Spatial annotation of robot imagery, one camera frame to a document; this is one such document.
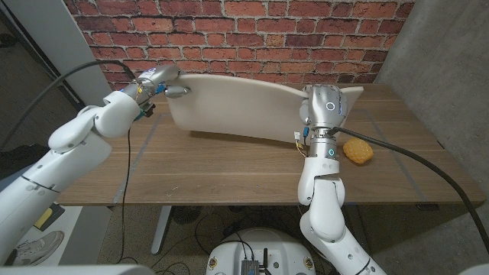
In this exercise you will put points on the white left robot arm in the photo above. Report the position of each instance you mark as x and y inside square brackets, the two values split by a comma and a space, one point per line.
[65, 160]

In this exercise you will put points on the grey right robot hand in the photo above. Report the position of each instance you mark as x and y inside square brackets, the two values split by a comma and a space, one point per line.
[322, 107]

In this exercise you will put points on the red brick printed backdrop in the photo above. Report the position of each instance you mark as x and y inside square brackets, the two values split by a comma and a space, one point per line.
[244, 42]

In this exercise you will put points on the small grey electronics box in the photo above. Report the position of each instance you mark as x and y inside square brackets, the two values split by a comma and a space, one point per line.
[250, 267]

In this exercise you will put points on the white table leg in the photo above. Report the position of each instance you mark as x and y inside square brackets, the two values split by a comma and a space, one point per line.
[160, 229]

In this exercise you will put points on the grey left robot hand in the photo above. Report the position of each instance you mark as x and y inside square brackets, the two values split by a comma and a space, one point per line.
[156, 74]

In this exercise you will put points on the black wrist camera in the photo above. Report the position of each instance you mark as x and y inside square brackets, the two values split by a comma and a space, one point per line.
[147, 111]

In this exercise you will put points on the black round floor fan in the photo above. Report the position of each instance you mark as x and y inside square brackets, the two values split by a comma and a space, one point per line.
[186, 214]

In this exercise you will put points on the yellow textured sponge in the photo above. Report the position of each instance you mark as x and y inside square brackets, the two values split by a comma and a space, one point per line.
[358, 150]

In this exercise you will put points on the white sneaker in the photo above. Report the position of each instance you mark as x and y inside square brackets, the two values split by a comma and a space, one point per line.
[34, 250]

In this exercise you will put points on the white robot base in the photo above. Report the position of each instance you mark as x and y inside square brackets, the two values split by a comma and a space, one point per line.
[260, 244]

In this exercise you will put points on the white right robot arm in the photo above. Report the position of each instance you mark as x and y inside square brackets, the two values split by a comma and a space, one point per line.
[324, 206]

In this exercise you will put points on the yellow black foot pedal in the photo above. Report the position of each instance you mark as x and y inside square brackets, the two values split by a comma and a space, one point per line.
[47, 217]

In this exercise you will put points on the black bag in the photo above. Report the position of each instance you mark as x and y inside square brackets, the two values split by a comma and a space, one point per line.
[19, 156]

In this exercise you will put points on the white structural column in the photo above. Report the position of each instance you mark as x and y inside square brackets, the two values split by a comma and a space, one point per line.
[65, 46]

